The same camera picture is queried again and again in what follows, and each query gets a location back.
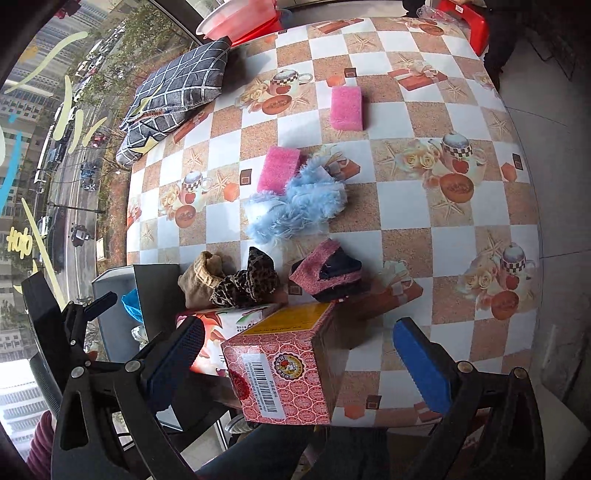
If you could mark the checked patterned tablecloth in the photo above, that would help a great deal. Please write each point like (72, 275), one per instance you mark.
(415, 207)

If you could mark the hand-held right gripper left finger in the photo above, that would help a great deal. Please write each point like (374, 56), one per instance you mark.
(184, 350)

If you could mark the black storage bin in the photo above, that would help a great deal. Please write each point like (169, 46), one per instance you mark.
(159, 286)

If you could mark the tan knitted sock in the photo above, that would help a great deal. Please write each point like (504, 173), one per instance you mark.
(198, 281)

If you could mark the purple black knit scrunchie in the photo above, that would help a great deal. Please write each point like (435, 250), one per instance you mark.
(328, 272)

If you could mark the person's dark pants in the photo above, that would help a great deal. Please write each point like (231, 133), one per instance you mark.
(277, 457)

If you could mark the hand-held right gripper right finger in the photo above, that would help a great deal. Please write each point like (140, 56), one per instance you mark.
(422, 364)

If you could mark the person's left forearm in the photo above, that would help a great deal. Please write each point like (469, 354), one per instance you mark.
(40, 443)

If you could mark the red plastic stool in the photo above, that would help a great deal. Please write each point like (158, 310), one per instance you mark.
(464, 21)

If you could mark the light blue fluffy scrunchie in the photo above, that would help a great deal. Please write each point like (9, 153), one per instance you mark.
(295, 203)

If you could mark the grey plaid cushion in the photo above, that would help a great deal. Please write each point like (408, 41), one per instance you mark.
(180, 87)

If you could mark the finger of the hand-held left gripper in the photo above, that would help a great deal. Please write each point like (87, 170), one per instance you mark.
(92, 307)

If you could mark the pink sponge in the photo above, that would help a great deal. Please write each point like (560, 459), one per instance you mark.
(346, 108)
(277, 168)

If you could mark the leopard print scrunchie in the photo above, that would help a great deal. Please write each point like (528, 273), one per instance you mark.
(249, 281)

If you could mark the pink plastic basin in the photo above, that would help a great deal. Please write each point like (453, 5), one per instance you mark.
(235, 16)

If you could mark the red patterned cardboard box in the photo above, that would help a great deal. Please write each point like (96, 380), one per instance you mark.
(286, 369)

